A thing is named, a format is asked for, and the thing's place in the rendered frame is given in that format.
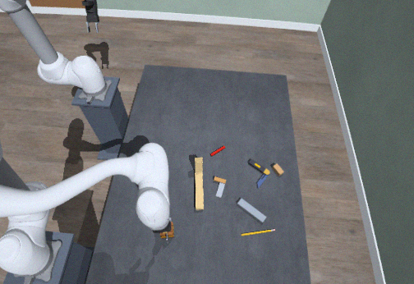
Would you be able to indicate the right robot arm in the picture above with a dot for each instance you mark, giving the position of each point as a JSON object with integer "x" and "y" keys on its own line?
{"x": 23, "y": 248}

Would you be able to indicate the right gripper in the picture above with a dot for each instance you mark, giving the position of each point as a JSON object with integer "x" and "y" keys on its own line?
{"x": 166, "y": 227}

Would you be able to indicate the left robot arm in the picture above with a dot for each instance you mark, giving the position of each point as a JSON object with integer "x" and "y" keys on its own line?
{"x": 54, "y": 68}

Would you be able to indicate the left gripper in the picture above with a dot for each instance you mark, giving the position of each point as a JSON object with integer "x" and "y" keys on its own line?
{"x": 92, "y": 13}

